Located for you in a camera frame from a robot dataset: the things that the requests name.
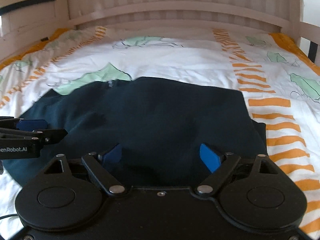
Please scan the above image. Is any dark navy fleece hoodie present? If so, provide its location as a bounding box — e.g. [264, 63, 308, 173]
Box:
[3, 77, 267, 186]

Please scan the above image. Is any white patterned duvet cover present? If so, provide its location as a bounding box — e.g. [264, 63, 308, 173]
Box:
[1, 26, 319, 239]

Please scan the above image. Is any white wooden bed frame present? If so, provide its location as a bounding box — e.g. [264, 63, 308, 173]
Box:
[1, 0, 319, 59]

